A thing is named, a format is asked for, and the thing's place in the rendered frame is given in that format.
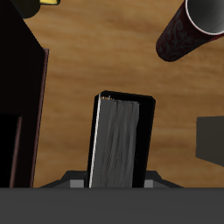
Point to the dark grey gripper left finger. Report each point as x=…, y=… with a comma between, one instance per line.
x=71, y=180

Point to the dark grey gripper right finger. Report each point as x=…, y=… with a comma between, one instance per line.
x=154, y=180

